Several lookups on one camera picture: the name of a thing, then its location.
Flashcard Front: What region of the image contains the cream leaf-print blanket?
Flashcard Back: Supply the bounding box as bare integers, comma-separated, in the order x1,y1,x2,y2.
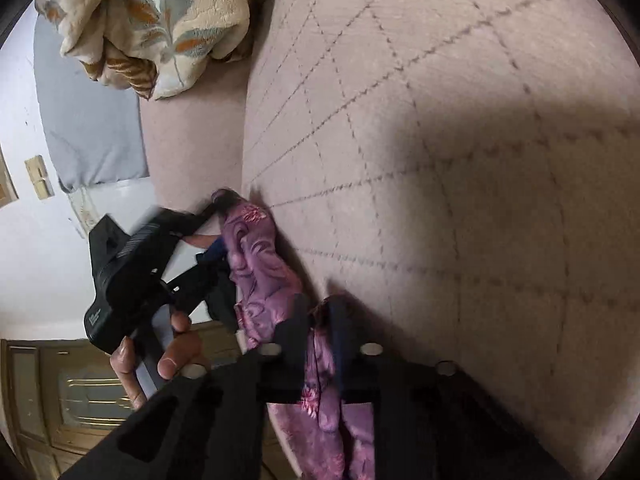
35,0,287,102

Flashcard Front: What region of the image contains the grey pillow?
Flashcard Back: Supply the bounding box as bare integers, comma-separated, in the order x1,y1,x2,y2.
33,10,151,194

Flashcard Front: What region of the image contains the purple floral garment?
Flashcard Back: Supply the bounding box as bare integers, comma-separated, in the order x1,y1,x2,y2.
210,188,377,480

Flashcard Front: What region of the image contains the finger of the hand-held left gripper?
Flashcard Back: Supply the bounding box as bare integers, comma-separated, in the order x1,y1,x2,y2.
162,247,238,332
167,199,227,238

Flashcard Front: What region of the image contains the beige wall switch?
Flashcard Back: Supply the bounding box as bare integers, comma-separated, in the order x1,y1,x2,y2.
25,155,55,200

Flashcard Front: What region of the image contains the person's left hand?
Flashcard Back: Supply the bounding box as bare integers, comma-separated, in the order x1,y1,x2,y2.
110,312,212,409

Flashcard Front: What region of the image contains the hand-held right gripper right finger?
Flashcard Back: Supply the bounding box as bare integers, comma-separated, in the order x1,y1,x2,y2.
327,294,572,480

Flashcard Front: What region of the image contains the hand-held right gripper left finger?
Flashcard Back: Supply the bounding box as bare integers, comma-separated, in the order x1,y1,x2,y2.
60,294,315,480

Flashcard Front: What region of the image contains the wooden panel door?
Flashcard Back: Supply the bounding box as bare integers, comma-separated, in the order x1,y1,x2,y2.
0,320,301,480

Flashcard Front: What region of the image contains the pink quilted bed cover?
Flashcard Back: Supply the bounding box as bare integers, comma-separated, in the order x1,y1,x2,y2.
140,0,640,480

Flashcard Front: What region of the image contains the wooden frame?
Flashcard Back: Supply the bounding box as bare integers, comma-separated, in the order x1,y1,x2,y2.
0,146,20,209

